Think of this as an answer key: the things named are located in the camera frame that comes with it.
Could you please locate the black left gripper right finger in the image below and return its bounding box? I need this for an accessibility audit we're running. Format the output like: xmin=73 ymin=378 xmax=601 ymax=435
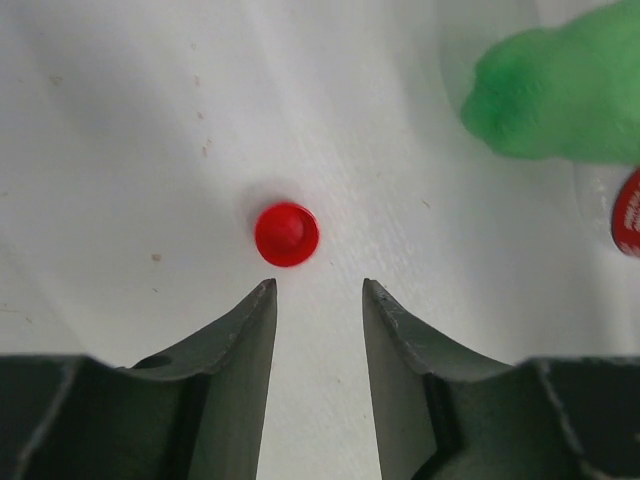
xmin=362 ymin=279 xmax=639 ymax=479

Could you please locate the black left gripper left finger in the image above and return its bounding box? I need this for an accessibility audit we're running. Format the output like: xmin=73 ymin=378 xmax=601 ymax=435
xmin=1 ymin=279 xmax=277 ymax=479

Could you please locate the red bottle cap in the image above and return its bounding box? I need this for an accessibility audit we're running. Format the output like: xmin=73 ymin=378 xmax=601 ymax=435
xmin=253 ymin=201 xmax=320 ymax=268

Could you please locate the clear bottle with red label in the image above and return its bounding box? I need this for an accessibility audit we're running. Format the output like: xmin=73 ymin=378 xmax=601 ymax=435
xmin=611 ymin=169 xmax=640 ymax=258

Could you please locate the green plastic bottle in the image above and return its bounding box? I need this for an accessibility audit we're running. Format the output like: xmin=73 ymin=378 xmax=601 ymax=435
xmin=460 ymin=1 xmax=639 ymax=165

